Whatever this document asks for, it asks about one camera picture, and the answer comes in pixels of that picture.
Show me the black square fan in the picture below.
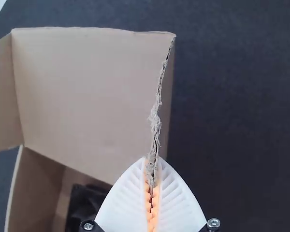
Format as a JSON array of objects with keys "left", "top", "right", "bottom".
[{"left": 67, "top": 183, "right": 113, "bottom": 232}]

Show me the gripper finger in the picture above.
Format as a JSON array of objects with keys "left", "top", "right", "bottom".
[
  {"left": 79, "top": 156, "right": 152, "bottom": 232},
  {"left": 154, "top": 157, "right": 223, "bottom": 232}
]

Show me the cardboard box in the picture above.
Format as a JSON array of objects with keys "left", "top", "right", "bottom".
[{"left": 0, "top": 27, "right": 177, "bottom": 232}]

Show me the black mat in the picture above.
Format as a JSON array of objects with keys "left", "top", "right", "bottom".
[{"left": 0, "top": 0, "right": 290, "bottom": 232}]

